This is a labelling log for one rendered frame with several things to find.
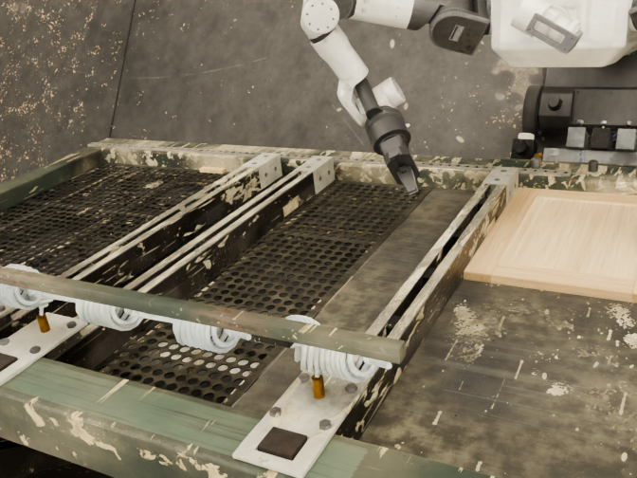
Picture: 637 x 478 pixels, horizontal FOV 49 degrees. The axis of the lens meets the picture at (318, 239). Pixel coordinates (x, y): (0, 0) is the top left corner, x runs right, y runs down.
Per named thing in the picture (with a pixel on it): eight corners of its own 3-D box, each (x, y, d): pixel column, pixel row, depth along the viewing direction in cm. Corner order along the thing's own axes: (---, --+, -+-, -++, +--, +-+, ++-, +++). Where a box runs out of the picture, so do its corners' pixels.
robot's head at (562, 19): (536, -8, 133) (526, -8, 125) (583, 18, 130) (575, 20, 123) (518, 24, 136) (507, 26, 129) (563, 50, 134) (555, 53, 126)
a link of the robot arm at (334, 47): (336, 87, 154) (283, 17, 145) (337, 67, 162) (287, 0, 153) (377, 61, 150) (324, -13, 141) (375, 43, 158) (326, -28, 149)
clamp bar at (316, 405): (525, 193, 179) (527, 102, 169) (311, 541, 86) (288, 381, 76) (487, 191, 184) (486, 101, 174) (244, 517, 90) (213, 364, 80)
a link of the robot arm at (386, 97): (378, 148, 162) (364, 112, 168) (418, 123, 158) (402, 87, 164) (354, 126, 153) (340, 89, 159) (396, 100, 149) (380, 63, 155)
